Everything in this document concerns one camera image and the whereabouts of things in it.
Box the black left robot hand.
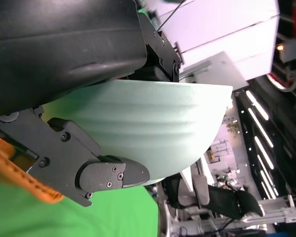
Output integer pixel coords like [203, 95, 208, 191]
[0, 0, 182, 208]

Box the grey bowl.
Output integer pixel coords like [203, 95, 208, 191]
[42, 79, 234, 186]

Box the orange wicker basket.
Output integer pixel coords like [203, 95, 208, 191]
[0, 135, 64, 204]

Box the grey computer monitor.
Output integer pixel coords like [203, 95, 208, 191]
[180, 51, 250, 90]

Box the white partition panel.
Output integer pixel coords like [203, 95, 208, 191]
[143, 0, 281, 82]

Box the green tablecloth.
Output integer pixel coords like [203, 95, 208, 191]
[0, 172, 160, 237]

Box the black office chair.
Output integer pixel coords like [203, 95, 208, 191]
[162, 172, 265, 221]

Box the long black taut cable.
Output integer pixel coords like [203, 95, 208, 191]
[159, 0, 186, 28]

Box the grey aluminium frame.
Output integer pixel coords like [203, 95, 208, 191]
[241, 194, 296, 224]

